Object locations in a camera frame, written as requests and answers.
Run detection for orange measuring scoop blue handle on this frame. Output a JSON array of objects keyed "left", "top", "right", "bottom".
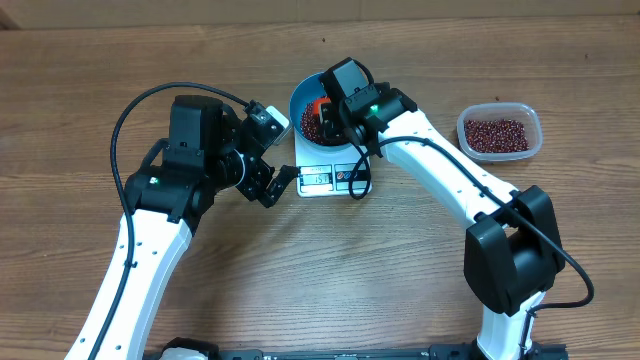
[{"left": 312, "top": 96, "right": 331, "bottom": 119}]

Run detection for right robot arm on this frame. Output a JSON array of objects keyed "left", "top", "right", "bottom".
[{"left": 319, "top": 58, "right": 565, "bottom": 359}]

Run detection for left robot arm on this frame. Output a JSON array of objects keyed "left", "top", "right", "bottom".
[{"left": 67, "top": 95, "right": 299, "bottom": 359}]

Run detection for red beans in bowl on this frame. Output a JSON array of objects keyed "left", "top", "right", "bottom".
[{"left": 300, "top": 101, "right": 346, "bottom": 146}]

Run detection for white digital kitchen scale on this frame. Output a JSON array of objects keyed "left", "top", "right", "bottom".
[{"left": 295, "top": 132, "right": 367, "bottom": 198}]

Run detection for blue metal bowl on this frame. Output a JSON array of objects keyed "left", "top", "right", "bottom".
[{"left": 289, "top": 73, "right": 351, "bottom": 152}]

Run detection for clear plastic bean container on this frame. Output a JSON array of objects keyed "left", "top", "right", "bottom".
[{"left": 457, "top": 102, "right": 543, "bottom": 163}]

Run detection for red beans in container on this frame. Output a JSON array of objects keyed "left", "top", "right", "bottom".
[{"left": 463, "top": 119, "right": 529, "bottom": 153}]

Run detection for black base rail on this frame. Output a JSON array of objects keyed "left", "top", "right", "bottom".
[{"left": 217, "top": 344, "right": 485, "bottom": 360}]

